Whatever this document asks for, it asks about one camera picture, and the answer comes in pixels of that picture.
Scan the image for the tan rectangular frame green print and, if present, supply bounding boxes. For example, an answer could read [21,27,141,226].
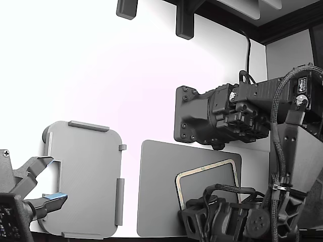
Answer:
[175,158,240,211]

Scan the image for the black bracket foot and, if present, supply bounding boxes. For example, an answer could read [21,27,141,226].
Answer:
[175,0,195,40]

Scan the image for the black six-joint robot arm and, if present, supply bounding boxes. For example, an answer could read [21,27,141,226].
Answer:
[174,66,323,242]

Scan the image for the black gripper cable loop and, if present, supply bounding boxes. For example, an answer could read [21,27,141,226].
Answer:
[203,183,265,210]

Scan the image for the black frame beam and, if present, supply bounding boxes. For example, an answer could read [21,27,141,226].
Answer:
[163,0,323,46]

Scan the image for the grey flat tray plate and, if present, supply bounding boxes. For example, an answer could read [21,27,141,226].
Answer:
[137,140,243,237]

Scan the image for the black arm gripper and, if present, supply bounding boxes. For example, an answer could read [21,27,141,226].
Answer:
[178,198,253,242]

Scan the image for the grey fixed gripper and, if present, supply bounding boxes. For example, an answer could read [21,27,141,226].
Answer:
[0,148,69,242]

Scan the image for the black braided cable sleeve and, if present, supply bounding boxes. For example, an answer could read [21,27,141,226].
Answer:
[269,65,323,242]

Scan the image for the thin black cable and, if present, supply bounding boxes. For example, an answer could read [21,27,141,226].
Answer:
[236,26,252,84]

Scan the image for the grey holder with rails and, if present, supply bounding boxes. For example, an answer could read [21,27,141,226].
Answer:
[41,120,127,239]

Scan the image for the white zip tie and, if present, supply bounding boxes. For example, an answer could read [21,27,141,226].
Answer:
[272,183,293,193]

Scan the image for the grey bracket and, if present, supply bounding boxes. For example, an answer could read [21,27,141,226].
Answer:
[116,0,139,20]

